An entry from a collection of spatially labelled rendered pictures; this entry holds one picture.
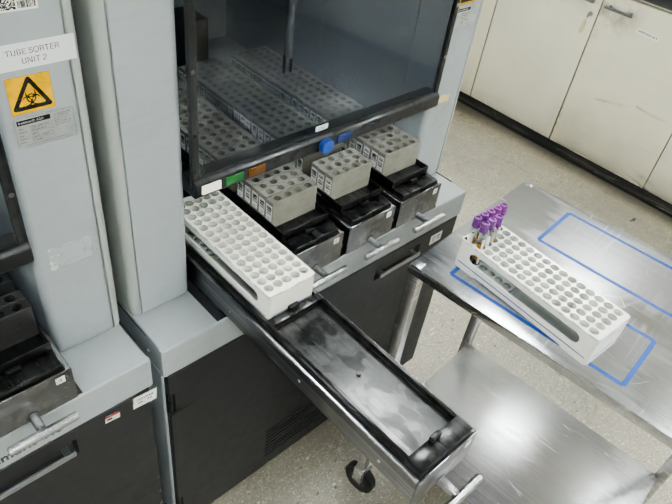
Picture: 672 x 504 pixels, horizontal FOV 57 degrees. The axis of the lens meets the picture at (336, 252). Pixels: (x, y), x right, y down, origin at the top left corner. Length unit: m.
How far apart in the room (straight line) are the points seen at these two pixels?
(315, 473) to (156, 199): 1.04
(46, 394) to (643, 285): 1.06
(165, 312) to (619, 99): 2.46
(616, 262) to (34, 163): 1.05
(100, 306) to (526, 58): 2.66
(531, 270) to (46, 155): 0.80
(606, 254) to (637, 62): 1.82
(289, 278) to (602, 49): 2.36
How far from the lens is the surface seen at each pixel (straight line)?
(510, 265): 1.14
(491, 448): 1.63
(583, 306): 1.13
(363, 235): 1.30
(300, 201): 1.21
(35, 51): 0.83
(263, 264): 1.06
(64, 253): 0.99
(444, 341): 2.20
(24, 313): 1.01
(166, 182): 1.01
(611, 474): 1.73
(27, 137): 0.87
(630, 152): 3.21
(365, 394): 0.98
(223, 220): 1.15
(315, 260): 1.22
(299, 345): 1.02
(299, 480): 1.81
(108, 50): 0.87
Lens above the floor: 1.58
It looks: 41 degrees down
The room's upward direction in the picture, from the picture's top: 9 degrees clockwise
